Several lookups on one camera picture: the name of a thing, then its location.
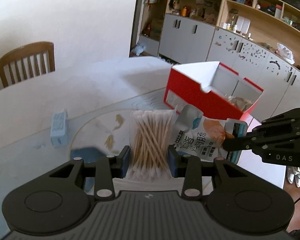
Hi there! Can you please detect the colourful white snack pouch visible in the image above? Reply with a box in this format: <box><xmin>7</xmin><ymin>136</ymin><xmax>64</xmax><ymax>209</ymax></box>
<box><xmin>169</xmin><ymin>105</ymin><xmax>248</xmax><ymax>164</ymax></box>

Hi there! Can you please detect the blue white packet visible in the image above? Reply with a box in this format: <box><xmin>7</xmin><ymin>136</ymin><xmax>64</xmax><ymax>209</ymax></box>
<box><xmin>70</xmin><ymin>147</ymin><xmax>108</xmax><ymax>196</ymax></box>

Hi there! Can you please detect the cotton swab bag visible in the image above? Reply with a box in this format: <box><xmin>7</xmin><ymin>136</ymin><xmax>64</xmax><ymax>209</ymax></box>
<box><xmin>127</xmin><ymin>110</ymin><xmax>176</xmax><ymax>183</ymax></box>

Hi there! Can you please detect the light blue carton box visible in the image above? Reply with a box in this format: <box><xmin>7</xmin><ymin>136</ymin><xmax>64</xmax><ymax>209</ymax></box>
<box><xmin>50</xmin><ymin>110</ymin><xmax>68</xmax><ymax>148</ymax></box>

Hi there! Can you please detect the red cardboard box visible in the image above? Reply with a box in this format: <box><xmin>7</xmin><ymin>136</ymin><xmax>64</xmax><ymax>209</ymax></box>
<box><xmin>164</xmin><ymin>61</ymin><xmax>263</xmax><ymax>120</ymax></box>

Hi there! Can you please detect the wooden chair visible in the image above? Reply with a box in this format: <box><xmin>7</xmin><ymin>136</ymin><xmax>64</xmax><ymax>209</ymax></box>
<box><xmin>0</xmin><ymin>41</ymin><xmax>55</xmax><ymax>88</ymax></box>

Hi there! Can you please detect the grey wall cabinet shelving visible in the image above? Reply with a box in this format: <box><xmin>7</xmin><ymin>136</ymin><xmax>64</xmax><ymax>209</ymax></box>
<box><xmin>132</xmin><ymin>0</ymin><xmax>300</xmax><ymax>121</ymax></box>

